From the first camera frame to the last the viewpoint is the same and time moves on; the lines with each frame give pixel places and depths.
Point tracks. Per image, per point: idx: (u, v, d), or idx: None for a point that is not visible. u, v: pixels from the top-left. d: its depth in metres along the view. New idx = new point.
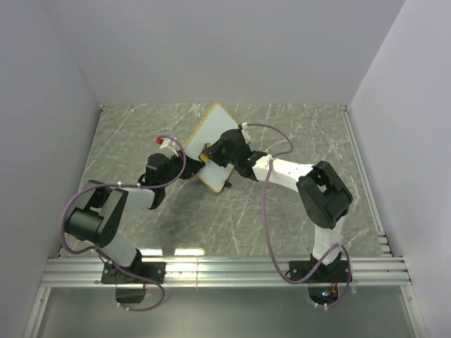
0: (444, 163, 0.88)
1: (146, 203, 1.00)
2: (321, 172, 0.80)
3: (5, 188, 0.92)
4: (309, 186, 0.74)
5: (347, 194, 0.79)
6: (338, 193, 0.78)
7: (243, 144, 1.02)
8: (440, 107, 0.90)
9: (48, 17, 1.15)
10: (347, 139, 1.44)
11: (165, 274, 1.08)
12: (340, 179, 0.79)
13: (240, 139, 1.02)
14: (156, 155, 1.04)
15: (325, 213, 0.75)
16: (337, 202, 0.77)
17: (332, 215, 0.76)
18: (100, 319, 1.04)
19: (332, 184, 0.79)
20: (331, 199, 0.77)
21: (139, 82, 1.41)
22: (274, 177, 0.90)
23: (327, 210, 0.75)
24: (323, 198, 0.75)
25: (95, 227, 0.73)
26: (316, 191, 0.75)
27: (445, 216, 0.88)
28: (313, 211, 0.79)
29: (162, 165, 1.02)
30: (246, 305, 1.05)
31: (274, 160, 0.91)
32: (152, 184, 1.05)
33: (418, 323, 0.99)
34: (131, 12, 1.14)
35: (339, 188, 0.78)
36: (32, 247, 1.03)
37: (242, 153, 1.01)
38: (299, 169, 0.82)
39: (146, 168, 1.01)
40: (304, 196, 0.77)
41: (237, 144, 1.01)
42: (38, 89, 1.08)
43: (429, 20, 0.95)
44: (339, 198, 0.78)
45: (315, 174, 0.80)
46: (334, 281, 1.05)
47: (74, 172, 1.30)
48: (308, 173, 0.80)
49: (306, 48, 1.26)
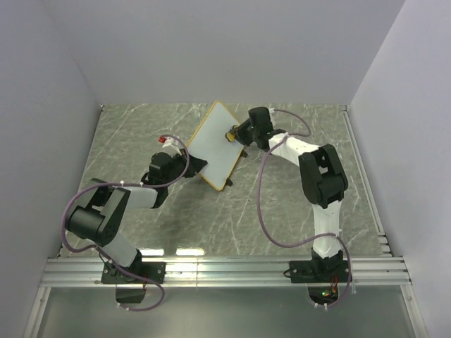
0: (445, 164, 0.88)
1: (147, 203, 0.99)
2: (325, 154, 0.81)
3: (5, 187, 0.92)
4: (306, 158, 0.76)
5: (343, 180, 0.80)
6: (335, 175, 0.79)
7: (266, 120, 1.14)
8: (437, 110, 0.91)
9: (48, 17, 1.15)
10: (347, 139, 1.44)
11: (165, 274, 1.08)
12: (340, 164, 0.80)
13: (264, 114, 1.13)
14: (158, 154, 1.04)
15: (316, 190, 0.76)
16: (332, 184, 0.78)
17: (323, 193, 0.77)
18: (100, 319, 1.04)
19: (331, 167, 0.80)
20: (327, 180, 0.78)
21: (139, 82, 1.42)
22: (284, 151, 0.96)
23: (319, 187, 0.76)
24: (318, 177, 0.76)
25: (96, 225, 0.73)
26: (313, 167, 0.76)
27: (445, 216, 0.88)
28: (307, 188, 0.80)
29: (165, 165, 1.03)
30: (245, 305, 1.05)
31: (289, 138, 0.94)
32: (154, 183, 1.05)
33: (418, 323, 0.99)
34: (131, 12, 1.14)
35: (337, 171, 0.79)
36: (32, 248, 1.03)
37: (263, 129, 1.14)
38: (307, 148, 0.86)
39: (150, 167, 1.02)
40: (301, 170, 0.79)
41: (259, 120, 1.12)
42: (37, 89, 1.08)
43: (428, 22, 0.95)
44: (334, 181, 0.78)
45: (318, 155, 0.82)
46: (334, 281, 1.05)
47: (73, 172, 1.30)
48: (313, 151, 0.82)
49: (306, 48, 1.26)
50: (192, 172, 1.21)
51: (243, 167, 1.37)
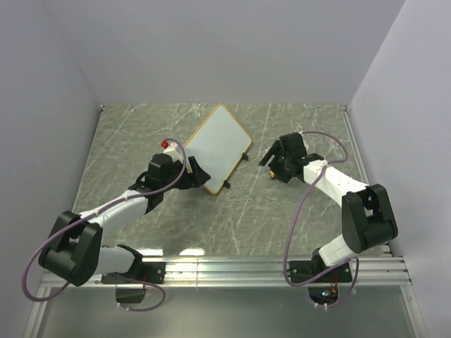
0: (445, 165, 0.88)
1: (138, 212, 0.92)
2: (373, 195, 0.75)
3: (5, 187, 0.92)
4: (355, 205, 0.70)
5: (392, 228, 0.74)
6: (382, 222, 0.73)
7: (298, 145, 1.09)
8: (439, 110, 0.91)
9: (48, 17, 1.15)
10: (347, 139, 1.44)
11: (165, 274, 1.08)
12: (392, 210, 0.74)
13: (296, 139, 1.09)
14: (159, 154, 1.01)
15: (360, 238, 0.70)
16: (379, 232, 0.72)
17: (367, 243, 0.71)
18: (100, 320, 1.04)
19: (380, 212, 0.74)
20: (373, 227, 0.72)
21: (139, 82, 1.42)
22: (323, 183, 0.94)
23: (364, 236, 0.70)
24: (363, 224, 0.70)
25: (70, 266, 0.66)
26: (359, 213, 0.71)
27: (445, 217, 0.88)
28: (348, 232, 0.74)
29: (165, 165, 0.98)
30: (244, 305, 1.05)
31: (329, 168, 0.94)
32: (151, 184, 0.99)
33: (419, 324, 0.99)
34: (130, 13, 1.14)
35: (386, 218, 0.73)
36: (32, 248, 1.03)
37: (296, 153, 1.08)
38: (354, 184, 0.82)
39: (150, 165, 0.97)
40: (345, 213, 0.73)
41: (291, 144, 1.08)
42: (37, 89, 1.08)
43: (428, 23, 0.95)
44: (382, 228, 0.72)
45: (365, 195, 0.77)
46: (334, 281, 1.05)
47: (73, 172, 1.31)
48: (359, 191, 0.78)
49: (305, 48, 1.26)
50: (189, 182, 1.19)
51: (243, 167, 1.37)
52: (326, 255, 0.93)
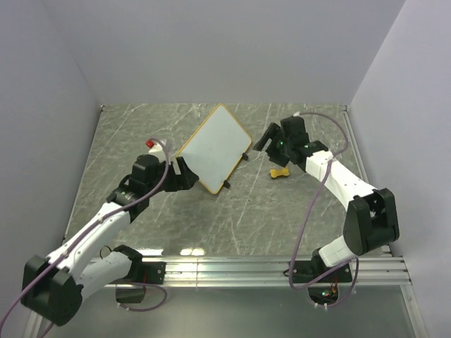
0: (444, 165, 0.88)
1: (122, 224, 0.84)
2: (380, 198, 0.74)
3: (5, 187, 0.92)
4: (362, 213, 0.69)
5: (393, 232, 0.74)
6: (386, 227, 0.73)
7: (301, 131, 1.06)
8: (438, 110, 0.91)
9: (48, 17, 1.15)
10: (347, 139, 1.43)
11: (165, 274, 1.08)
12: (395, 215, 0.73)
13: (297, 123, 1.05)
14: (143, 155, 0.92)
15: (363, 242, 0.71)
16: (381, 236, 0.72)
17: (369, 246, 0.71)
18: (100, 319, 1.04)
19: (384, 215, 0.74)
20: (376, 231, 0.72)
21: (139, 82, 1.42)
22: (329, 181, 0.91)
23: (366, 241, 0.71)
24: (367, 229, 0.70)
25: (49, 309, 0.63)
26: (366, 218, 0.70)
27: (444, 217, 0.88)
28: (350, 234, 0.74)
29: (152, 167, 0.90)
30: (244, 305, 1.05)
31: (335, 165, 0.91)
32: (136, 189, 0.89)
33: (418, 324, 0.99)
34: (130, 12, 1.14)
35: (390, 222, 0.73)
36: (32, 248, 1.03)
37: (298, 139, 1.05)
38: (361, 185, 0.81)
39: (134, 167, 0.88)
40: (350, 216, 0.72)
41: (293, 129, 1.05)
42: (37, 89, 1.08)
43: (428, 24, 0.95)
44: (384, 232, 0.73)
45: (371, 198, 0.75)
46: (334, 281, 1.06)
47: (73, 172, 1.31)
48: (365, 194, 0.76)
49: (305, 48, 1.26)
50: (177, 185, 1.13)
51: (243, 167, 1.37)
52: (326, 255, 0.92)
